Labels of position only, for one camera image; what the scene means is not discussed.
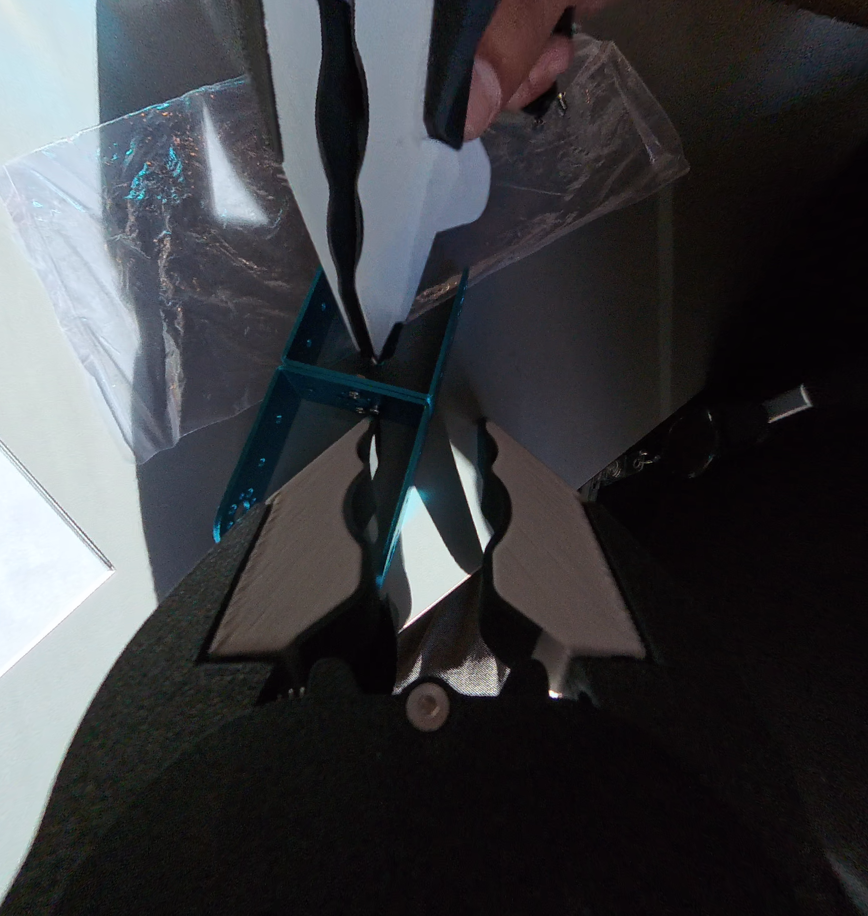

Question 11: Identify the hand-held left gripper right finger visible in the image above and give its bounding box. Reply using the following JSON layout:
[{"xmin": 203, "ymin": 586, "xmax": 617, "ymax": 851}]
[{"xmin": 477, "ymin": 419, "xmax": 647, "ymax": 698}]

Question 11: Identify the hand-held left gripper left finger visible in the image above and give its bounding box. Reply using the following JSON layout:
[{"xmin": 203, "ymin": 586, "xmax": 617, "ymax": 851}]
[{"xmin": 211, "ymin": 421, "xmax": 378, "ymax": 658}]

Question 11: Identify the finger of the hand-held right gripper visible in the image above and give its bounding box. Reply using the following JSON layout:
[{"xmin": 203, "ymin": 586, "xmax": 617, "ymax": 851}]
[
  {"xmin": 347, "ymin": 0, "xmax": 494, "ymax": 360},
  {"xmin": 261, "ymin": 0, "xmax": 369, "ymax": 353}
]

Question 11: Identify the blue metal bracket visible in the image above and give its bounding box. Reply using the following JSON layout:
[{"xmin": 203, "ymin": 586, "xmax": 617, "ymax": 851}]
[{"xmin": 211, "ymin": 266, "xmax": 471, "ymax": 596}]

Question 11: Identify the small clear plastic bag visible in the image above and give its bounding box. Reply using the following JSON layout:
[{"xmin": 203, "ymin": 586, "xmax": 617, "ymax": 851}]
[{"xmin": 405, "ymin": 36, "xmax": 692, "ymax": 323}]

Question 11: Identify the grey desk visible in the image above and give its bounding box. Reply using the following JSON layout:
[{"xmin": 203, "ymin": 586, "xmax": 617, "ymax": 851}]
[{"xmin": 0, "ymin": 0, "xmax": 868, "ymax": 631}]

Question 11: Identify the person's right hand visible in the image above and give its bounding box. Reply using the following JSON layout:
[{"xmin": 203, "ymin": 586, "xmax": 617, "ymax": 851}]
[{"xmin": 465, "ymin": 0, "xmax": 587, "ymax": 140}]

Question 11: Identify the white instruction sheet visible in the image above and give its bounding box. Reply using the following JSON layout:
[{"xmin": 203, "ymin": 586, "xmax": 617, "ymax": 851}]
[{"xmin": 0, "ymin": 411, "xmax": 114, "ymax": 698}]

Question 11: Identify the metal plug on black cable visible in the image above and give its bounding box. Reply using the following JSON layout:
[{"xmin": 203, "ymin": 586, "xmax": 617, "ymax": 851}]
[{"xmin": 734, "ymin": 385, "xmax": 816, "ymax": 430}]

